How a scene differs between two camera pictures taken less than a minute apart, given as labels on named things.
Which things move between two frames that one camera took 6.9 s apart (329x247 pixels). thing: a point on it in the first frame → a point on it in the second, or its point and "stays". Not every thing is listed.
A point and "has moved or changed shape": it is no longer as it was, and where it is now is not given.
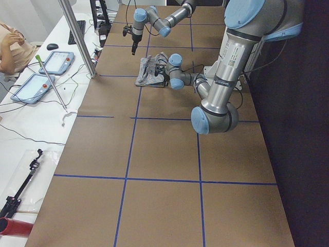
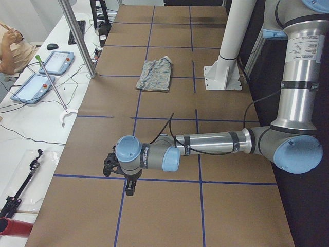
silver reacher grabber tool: [41, 63] stays
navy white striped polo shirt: [145, 76] has moved or changed shape
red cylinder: [13, 227] stays
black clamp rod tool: [12, 201] stays
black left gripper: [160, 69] → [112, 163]
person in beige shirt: [15, 54] stays
